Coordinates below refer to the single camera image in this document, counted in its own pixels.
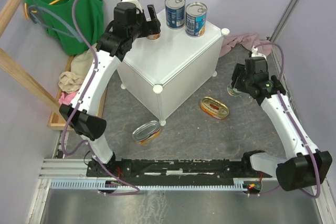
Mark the white lid green jar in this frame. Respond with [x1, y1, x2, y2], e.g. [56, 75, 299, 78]
[227, 82, 241, 97]

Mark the green tank top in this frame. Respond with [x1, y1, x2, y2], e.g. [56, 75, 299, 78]
[24, 0, 107, 56]

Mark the silver oval fish tin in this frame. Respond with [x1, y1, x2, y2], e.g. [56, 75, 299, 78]
[132, 120, 161, 144]

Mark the grey blue hanger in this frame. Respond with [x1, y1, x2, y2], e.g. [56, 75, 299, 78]
[16, 0, 84, 43]

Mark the tall blue label can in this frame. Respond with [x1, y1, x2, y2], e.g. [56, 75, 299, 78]
[165, 0, 186, 29]

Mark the small pink label can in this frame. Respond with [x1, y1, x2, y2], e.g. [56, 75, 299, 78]
[146, 33, 161, 40]

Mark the red oval sardine tin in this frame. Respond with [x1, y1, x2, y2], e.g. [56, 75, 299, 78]
[200, 97, 229, 120]

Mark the blue white label can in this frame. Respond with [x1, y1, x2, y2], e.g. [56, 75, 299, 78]
[185, 2, 207, 37]

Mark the wooden tray frame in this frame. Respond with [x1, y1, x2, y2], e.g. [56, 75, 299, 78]
[48, 56, 107, 130]

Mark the white cube cabinet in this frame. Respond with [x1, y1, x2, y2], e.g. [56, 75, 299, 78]
[118, 10, 230, 126]

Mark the mauve crumpled cloth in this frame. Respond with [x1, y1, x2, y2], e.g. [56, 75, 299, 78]
[219, 34, 272, 57]

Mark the white slotted cable duct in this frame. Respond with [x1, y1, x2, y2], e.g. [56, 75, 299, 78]
[49, 179, 247, 191]

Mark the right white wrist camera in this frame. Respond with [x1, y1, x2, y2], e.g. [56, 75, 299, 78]
[251, 46, 267, 59]

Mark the beige crumpled cloth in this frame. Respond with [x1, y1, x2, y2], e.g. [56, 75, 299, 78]
[58, 49, 93, 93]

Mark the pink crumpled cloth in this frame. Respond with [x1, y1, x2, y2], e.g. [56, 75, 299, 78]
[58, 91, 77, 105]

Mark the wooden rack pole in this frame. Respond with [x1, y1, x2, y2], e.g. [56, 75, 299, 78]
[1, 0, 23, 36]

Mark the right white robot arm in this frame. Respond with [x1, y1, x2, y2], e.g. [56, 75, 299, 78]
[230, 57, 332, 198]

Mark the wooden diagonal beam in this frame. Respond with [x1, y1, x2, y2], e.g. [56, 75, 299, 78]
[1, 48, 60, 116]

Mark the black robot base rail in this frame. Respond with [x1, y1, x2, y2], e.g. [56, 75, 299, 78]
[86, 158, 263, 185]

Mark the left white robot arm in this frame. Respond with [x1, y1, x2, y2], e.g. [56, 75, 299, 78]
[60, 2, 161, 177]

